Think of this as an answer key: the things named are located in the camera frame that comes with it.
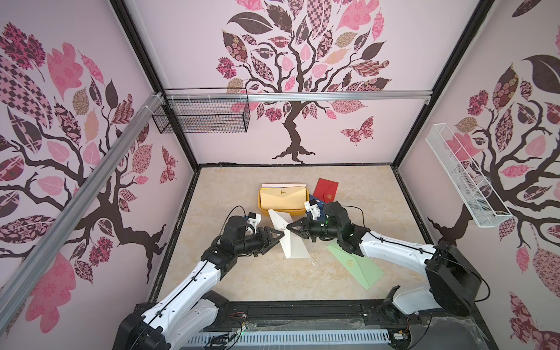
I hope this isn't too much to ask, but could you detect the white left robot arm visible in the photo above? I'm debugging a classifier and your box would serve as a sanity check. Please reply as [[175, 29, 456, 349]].
[[112, 213, 286, 349]]

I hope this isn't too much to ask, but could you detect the mint green envelope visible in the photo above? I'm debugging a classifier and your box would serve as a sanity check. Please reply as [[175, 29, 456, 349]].
[[328, 244, 384, 290]]

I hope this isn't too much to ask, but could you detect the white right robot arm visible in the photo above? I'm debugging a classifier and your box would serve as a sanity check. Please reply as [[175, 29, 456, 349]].
[[283, 201, 486, 316]]

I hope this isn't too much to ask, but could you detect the black wire basket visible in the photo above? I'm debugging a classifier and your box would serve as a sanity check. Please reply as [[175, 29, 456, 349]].
[[152, 87, 251, 134]]

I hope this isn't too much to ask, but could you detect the aluminium rail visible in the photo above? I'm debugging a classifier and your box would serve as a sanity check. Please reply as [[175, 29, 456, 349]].
[[0, 92, 165, 333]]

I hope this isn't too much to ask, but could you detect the yellow plastic storage box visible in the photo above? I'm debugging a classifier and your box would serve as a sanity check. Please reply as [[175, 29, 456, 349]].
[[258, 186, 309, 216]]

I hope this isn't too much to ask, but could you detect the white wire basket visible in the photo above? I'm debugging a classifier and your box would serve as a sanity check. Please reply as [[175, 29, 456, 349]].
[[425, 123, 513, 228]]

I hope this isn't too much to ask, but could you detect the pink envelope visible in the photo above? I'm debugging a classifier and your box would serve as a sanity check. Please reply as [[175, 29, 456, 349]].
[[261, 183, 307, 189]]

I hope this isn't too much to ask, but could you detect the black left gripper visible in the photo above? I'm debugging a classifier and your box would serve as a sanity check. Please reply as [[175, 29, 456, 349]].
[[233, 226, 284, 258]]

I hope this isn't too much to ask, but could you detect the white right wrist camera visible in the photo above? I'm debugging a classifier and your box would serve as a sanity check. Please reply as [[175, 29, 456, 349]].
[[304, 200, 322, 220]]

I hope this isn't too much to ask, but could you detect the navy blue envelope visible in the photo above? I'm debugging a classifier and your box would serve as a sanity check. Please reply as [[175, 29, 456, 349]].
[[310, 198, 325, 216]]

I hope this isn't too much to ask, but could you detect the red envelope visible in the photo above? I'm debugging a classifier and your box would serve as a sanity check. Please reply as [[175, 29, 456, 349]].
[[313, 178, 339, 203]]

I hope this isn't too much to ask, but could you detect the white envelope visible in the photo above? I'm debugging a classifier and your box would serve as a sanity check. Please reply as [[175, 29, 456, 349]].
[[268, 209, 311, 259]]

